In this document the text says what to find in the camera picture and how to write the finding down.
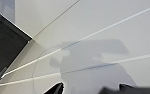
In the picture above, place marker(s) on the white wardrobe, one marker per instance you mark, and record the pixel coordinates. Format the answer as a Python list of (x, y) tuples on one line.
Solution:
[(41, 13)]

